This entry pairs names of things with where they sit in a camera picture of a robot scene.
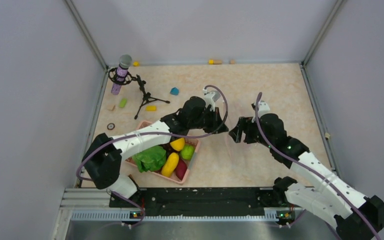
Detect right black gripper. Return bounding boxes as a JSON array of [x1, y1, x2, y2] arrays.
[[229, 116, 274, 149]]

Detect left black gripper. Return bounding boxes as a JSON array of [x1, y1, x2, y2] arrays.
[[189, 106, 229, 135]]

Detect yellow lemon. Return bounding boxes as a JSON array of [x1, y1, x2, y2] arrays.
[[169, 137, 186, 152]]

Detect green lettuce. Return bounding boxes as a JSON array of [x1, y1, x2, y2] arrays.
[[131, 145, 167, 173]]

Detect clear zip top bag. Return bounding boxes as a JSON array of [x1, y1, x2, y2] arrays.
[[224, 100, 252, 163]]

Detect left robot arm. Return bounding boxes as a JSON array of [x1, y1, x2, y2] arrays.
[[78, 96, 229, 207]]

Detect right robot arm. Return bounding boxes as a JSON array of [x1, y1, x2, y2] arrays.
[[228, 113, 384, 240]]

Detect green lime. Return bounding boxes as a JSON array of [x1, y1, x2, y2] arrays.
[[179, 144, 195, 161]]

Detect red sweet potato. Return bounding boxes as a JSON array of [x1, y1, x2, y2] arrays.
[[174, 158, 188, 181]]

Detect dark red grapes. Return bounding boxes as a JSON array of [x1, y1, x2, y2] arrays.
[[160, 143, 177, 158]]

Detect pink plastic basket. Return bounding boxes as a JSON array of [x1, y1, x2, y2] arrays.
[[125, 138, 201, 185]]

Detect blue block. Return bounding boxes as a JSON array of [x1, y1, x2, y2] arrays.
[[169, 87, 180, 96]]

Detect yellow and wood cylinder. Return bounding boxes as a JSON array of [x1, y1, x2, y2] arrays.
[[208, 59, 223, 65]]

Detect green block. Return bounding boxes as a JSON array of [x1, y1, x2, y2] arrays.
[[118, 98, 128, 108]]

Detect small wooden cube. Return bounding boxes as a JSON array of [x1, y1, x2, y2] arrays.
[[107, 104, 116, 112]]

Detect purple microphone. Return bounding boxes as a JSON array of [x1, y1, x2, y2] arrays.
[[111, 54, 133, 95]]

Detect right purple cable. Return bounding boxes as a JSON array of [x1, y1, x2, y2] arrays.
[[254, 92, 382, 240]]

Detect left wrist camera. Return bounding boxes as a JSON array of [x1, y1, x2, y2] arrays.
[[203, 90, 221, 112]]

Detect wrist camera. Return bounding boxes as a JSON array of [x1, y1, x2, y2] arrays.
[[251, 100, 271, 122], [203, 90, 221, 112]]

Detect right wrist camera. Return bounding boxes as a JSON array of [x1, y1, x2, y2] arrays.
[[251, 100, 271, 122]]

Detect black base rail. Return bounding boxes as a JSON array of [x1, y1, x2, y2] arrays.
[[109, 187, 295, 219]]

